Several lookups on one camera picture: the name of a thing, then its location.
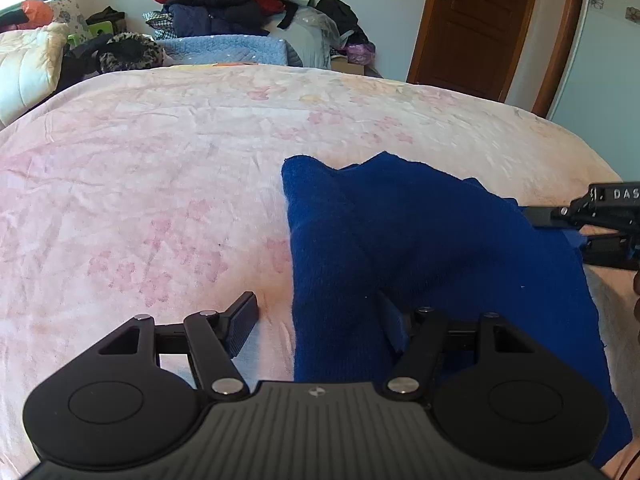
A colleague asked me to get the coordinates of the leopard print garment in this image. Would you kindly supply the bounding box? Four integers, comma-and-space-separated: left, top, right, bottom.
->
96, 32, 165, 74

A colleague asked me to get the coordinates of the floral white cushion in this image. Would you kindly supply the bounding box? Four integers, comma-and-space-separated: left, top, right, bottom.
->
45, 0, 88, 34

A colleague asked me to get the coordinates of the green plastic chair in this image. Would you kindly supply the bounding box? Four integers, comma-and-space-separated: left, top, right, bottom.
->
67, 20, 128, 48

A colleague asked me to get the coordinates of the pink floral bed sheet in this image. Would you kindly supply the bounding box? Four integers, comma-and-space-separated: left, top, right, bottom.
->
1, 65, 616, 479

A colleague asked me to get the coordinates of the black clothes heap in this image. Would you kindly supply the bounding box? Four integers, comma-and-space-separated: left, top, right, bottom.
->
55, 34, 113, 92

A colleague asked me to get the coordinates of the light blue quilted blanket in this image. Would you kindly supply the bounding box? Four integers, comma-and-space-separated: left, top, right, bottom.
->
157, 35, 303, 67

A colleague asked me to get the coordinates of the white quilted pillow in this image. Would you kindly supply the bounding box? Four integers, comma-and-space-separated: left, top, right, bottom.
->
0, 23, 70, 129

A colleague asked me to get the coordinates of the blue knit sweater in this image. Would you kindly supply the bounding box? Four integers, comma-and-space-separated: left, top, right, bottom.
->
281, 153, 632, 466

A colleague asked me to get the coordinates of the orange garment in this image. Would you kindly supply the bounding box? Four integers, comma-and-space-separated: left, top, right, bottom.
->
21, 0, 53, 27

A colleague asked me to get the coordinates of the brown wooden door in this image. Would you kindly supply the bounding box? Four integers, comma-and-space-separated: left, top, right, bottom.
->
407, 0, 535, 102

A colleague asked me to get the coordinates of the dark navy clothes pile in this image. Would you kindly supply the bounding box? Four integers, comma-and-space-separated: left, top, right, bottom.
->
142, 0, 317, 42

